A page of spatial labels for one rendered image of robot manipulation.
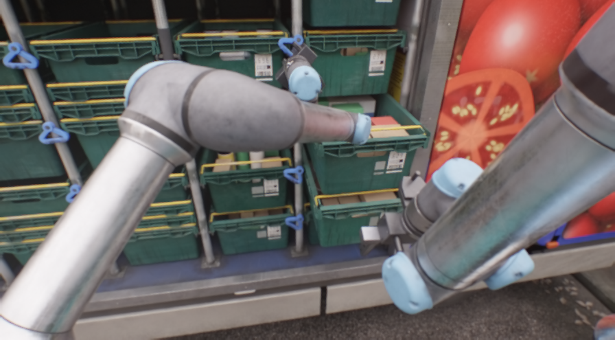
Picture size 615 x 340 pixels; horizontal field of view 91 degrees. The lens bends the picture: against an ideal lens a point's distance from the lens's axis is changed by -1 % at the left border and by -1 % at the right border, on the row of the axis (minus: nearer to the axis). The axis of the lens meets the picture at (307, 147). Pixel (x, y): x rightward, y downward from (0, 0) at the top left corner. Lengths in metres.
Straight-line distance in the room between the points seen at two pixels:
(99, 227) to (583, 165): 0.48
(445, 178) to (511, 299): 2.21
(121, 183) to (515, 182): 0.43
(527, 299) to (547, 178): 2.49
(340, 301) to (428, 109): 1.11
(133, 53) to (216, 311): 1.24
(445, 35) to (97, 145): 1.35
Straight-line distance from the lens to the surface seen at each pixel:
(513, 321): 2.60
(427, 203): 0.58
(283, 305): 1.78
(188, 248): 1.70
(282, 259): 1.68
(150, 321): 1.86
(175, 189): 1.47
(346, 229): 1.30
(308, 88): 0.75
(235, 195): 1.46
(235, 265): 1.68
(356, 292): 1.82
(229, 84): 0.42
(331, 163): 1.09
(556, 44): 1.50
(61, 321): 0.50
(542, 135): 0.28
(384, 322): 2.28
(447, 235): 0.37
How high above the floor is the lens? 1.89
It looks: 28 degrees down
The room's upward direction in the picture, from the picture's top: straight up
